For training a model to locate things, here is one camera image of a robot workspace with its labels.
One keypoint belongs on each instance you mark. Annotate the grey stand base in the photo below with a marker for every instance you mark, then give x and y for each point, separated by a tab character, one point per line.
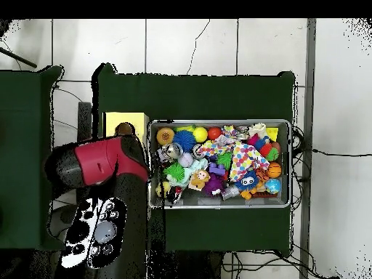
57	218

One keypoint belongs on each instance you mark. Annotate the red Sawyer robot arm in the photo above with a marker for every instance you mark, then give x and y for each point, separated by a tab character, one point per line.
104	160

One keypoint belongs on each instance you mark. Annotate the small red ball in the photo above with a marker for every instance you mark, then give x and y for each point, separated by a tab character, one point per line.
214	132

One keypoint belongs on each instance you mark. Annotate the polka dot cloth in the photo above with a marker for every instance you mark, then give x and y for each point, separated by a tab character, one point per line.
244	160

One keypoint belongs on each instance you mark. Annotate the dark green table cloth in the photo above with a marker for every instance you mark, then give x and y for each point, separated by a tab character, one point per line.
203	93
23	116

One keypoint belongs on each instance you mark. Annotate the orange ball with cream dots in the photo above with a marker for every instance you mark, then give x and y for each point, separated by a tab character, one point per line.
165	135

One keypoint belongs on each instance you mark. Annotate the green spiky rubber ball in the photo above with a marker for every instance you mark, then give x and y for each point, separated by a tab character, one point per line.
174	171

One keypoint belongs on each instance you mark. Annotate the purple toy building block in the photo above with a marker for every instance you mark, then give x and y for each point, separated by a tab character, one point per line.
217	170

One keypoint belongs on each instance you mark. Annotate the yellow rubber duck toy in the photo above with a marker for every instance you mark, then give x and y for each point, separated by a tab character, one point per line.
164	189

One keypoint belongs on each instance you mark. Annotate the plain yellow ball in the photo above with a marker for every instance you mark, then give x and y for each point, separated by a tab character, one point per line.
200	134

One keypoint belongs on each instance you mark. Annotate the multicoloured spiky caterpillar toy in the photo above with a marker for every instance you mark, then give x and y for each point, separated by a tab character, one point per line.
263	142

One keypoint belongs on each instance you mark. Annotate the tan plush animal toy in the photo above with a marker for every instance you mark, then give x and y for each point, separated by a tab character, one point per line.
199	179

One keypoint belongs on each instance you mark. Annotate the wooden box with three holes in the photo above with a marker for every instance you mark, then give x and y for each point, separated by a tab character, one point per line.
139	121

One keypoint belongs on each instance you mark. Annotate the blue spiky rubber ball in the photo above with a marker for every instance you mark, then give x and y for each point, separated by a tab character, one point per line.
185	139

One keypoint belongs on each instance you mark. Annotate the shallow clear mesh bin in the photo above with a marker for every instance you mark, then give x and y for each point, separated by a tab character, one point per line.
220	122

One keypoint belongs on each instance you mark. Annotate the black panel stand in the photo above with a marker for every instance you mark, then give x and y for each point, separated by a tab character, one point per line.
85	119

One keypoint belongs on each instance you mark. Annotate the crushed silver drink can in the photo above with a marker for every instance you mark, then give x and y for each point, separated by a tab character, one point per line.
172	150

